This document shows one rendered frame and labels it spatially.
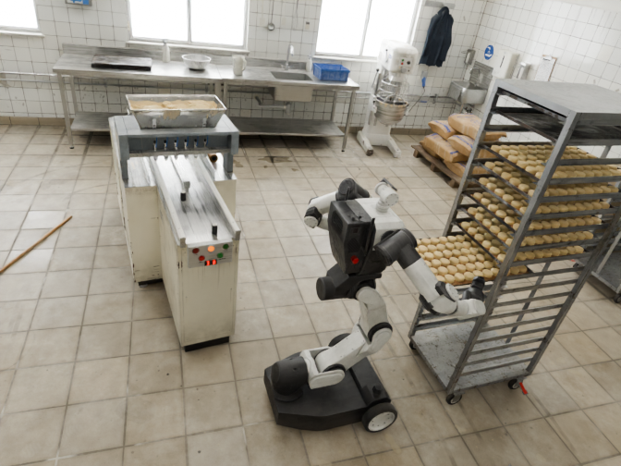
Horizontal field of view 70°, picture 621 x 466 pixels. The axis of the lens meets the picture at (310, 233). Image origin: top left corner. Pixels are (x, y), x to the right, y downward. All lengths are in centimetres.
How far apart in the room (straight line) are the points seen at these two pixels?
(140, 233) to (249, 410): 134
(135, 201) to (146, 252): 41
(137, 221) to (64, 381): 103
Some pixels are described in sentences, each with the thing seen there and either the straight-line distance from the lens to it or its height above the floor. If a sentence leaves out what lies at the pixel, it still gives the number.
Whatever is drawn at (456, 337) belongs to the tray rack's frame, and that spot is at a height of 15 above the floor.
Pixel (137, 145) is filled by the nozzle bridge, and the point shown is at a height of 108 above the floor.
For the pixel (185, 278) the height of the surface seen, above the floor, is 61.
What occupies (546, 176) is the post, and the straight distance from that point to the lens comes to 212.
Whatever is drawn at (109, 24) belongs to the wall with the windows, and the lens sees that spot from 604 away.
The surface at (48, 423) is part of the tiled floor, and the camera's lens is 282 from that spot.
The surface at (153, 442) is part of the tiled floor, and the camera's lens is 263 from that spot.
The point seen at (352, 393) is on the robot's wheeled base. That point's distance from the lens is 264.
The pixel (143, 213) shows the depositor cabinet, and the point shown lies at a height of 65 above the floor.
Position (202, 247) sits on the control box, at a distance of 240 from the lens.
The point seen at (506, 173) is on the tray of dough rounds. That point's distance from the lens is 238.
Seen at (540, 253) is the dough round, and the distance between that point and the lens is 256.
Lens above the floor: 220
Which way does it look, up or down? 32 degrees down
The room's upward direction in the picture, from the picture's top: 9 degrees clockwise
